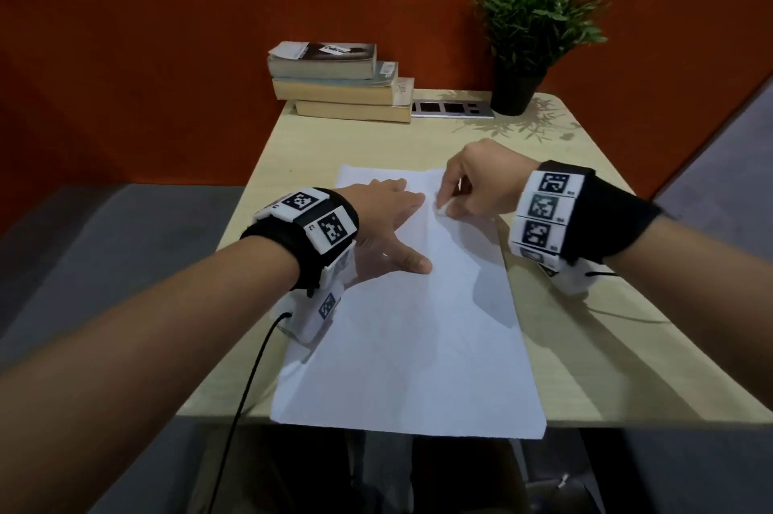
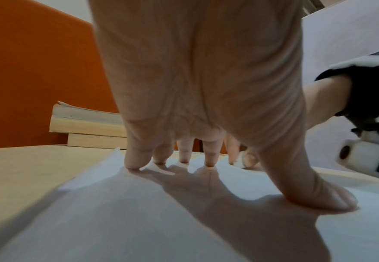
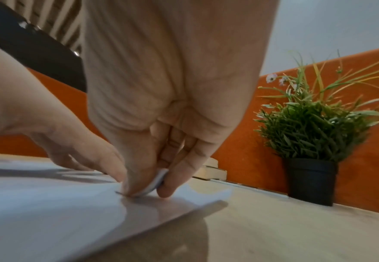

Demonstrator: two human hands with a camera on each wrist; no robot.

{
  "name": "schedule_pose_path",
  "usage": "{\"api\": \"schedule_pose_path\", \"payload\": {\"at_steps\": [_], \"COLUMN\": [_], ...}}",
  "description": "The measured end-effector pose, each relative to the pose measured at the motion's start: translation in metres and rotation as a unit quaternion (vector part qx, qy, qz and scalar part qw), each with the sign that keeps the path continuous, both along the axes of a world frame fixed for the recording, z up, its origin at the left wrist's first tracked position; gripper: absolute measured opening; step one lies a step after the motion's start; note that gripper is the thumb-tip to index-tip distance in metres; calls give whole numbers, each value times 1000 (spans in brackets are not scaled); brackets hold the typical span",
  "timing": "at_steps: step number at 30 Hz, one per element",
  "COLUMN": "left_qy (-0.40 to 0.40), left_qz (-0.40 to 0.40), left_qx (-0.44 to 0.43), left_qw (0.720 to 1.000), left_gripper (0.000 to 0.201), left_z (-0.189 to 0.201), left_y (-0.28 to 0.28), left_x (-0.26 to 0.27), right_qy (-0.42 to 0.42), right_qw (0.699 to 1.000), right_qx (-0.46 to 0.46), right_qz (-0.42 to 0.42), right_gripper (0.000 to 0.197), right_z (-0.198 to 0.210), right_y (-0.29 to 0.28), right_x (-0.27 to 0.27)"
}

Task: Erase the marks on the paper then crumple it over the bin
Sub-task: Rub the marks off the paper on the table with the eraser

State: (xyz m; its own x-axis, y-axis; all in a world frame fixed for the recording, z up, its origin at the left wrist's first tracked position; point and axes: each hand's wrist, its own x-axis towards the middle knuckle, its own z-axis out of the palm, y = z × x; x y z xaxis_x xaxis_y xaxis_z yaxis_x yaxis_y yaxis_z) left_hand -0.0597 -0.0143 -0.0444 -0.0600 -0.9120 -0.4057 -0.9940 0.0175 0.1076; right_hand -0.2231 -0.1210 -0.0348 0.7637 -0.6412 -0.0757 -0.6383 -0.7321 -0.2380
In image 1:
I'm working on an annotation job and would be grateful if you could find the person's right hand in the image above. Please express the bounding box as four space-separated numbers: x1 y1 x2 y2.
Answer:
435 138 536 220

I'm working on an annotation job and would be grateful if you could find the person's left hand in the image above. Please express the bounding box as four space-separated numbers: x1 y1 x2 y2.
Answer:
336 177 433 286

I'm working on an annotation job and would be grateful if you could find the white paper sheet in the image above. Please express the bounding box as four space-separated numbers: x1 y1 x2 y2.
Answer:
270 164 548 441

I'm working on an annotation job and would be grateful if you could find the person's right forearm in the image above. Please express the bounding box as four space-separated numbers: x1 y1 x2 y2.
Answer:
601 215 773 413

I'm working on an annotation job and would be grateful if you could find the person's left forearm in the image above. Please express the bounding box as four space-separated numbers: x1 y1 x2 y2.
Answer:
0 232 301 514

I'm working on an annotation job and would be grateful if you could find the white socket panel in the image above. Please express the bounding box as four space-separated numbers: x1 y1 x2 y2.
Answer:
411 99 496 120

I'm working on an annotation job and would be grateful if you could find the black wristband with marker tiles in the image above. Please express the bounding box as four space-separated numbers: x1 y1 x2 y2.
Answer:
239 187 361 346
506 160 666 298

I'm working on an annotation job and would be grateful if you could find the black plant pot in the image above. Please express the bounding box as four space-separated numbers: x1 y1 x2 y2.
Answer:
490 62 548 117

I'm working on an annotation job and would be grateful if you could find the beige book with tan cover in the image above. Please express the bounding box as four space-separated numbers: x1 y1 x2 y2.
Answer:
293 99 413 124

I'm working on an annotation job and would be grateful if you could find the thin pale blue book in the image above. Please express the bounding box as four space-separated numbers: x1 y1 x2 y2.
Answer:
338 61 400 89

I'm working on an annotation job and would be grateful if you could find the thick beige book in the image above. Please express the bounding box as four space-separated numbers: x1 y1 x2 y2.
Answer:
271 76 415 108

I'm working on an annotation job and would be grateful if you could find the paperback book with dark cover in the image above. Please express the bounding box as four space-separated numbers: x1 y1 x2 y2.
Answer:
267 41 378 81

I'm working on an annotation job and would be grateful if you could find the green leafy plant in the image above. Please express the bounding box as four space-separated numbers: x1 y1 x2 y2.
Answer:
473 0 666 79

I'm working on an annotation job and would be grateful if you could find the thin black cable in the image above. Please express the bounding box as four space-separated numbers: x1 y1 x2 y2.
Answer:
207 311 295 514
581 269 672 325

